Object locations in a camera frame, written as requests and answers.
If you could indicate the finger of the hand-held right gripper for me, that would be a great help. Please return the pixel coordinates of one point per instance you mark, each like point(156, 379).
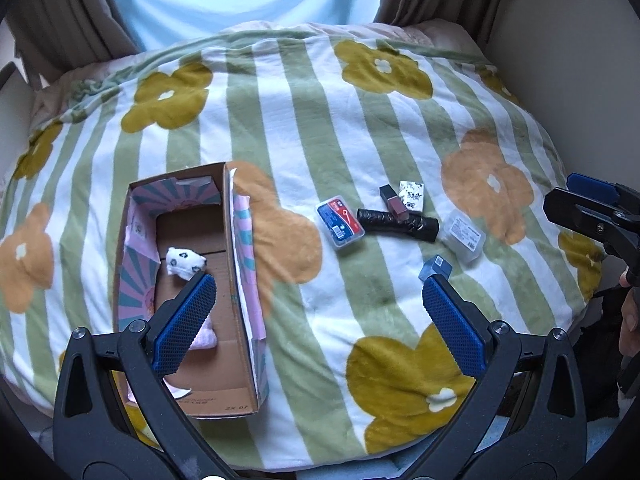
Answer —
point(592, 185)
point(575, 210)

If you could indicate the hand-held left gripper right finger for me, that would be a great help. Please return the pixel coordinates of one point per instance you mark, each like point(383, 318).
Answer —
point(452, 320)

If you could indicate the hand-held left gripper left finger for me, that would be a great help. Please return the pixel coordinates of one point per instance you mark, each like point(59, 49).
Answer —
point(187, 320)

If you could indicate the small dark glossy box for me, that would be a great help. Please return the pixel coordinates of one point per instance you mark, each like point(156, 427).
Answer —
point(437, 266)

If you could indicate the clear plastic box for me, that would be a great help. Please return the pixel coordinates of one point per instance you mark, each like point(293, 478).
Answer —
point(464, 237)

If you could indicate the cardboard box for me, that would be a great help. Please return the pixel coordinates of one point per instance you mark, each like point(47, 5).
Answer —
point(210, 402)

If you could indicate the black bag roll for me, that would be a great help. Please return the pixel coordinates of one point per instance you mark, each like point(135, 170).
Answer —
point(380, 220)

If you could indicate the dark red lipstick box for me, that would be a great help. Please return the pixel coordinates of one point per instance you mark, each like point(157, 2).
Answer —
point(397, 205)

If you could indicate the white printed tissue pack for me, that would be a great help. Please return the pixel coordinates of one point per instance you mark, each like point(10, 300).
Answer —
point(414, 195)

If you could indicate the blue and red plastic case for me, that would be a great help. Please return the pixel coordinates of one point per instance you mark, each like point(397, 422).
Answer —
point(340, 220)

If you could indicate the person's right hand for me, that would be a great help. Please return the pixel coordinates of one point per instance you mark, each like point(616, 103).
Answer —
point(631, 315)

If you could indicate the pink cloth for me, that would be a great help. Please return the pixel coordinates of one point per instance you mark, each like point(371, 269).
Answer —
point(206, 340)

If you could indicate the white rolled sock black print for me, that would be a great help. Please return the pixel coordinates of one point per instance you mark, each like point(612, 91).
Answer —
point(182, 260)

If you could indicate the light blue cloth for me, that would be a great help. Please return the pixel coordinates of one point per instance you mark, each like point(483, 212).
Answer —
point(350, 472)

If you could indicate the striped flower print blanket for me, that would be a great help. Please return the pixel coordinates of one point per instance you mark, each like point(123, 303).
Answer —
point(300, 135)

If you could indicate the white furniture panel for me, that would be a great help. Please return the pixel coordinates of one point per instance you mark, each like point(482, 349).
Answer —
point(15, 110)

